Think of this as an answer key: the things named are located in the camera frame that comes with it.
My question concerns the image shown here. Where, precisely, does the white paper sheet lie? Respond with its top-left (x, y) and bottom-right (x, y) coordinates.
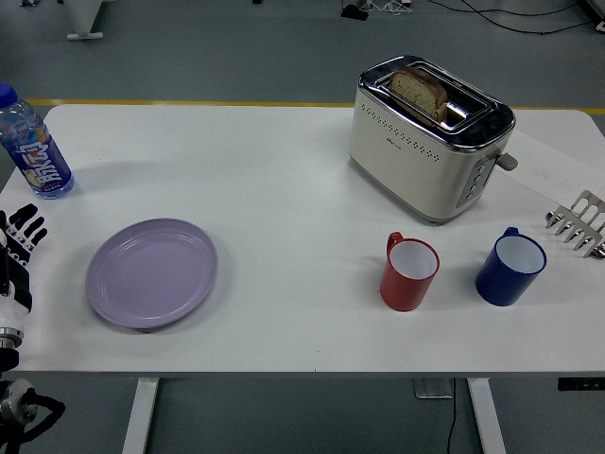
top-left (501, 128), bottom-right (605, 203)

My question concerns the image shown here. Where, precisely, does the blue mug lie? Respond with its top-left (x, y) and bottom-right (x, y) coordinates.
top-left (475, 226), bottom-right (548, 307)

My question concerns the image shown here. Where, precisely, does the lavender round plate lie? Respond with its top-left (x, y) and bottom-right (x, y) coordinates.
top-left (85, 217), bottom-right (220, 332)

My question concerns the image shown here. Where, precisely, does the grey power adapter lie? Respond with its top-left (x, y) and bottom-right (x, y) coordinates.
top-left (412, 378), bottom-right (456, 401)

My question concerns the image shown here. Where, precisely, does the cream chrome toaster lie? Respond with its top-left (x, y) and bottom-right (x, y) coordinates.
top-left (348, 55), bottom-right (519, 226)

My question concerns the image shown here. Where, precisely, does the black cable under table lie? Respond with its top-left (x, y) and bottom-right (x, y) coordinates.
top-left (442, 377), bottom-right (460, 454)

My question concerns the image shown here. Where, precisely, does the brown bread slice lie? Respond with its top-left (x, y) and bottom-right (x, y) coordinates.
top-left (388, 65), bottom-right (449, 121)

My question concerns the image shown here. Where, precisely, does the black floor cable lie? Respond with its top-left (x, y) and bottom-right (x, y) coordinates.
top-left (415, 0), bottom-right (605, 37)

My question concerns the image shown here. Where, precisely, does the blue labelled drink bottle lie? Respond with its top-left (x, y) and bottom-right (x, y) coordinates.
top-left (0, 82), bottom-right (76, 201)

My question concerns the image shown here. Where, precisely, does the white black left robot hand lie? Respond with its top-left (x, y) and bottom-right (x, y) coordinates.
top-left (0, 203), bottom-right (50, 331)

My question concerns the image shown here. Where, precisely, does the red mug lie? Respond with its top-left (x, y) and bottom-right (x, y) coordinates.
top-left (379, 231), bottom-right (441, 312)

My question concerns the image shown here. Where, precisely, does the black floor device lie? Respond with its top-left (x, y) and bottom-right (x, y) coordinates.
top-left (339, 3), bottom-right (370, 21)

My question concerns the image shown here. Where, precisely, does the white table leg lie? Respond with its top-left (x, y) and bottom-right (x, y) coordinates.
top-left (121, 377), bottom-right (160, 454)
top-left (466, 377), bottom-right (508, 454)

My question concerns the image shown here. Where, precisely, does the silver metal rack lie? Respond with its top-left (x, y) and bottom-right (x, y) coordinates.
top-left (544, 189), bottom-right (605, 259)

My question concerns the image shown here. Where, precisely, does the white furniture base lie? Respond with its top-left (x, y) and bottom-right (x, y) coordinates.
top-left (63, 0), bottom-right (105, 41)

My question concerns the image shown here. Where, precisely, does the black table control panel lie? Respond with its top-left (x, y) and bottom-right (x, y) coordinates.
top-left (557, 377), bottom-right (605, 393)

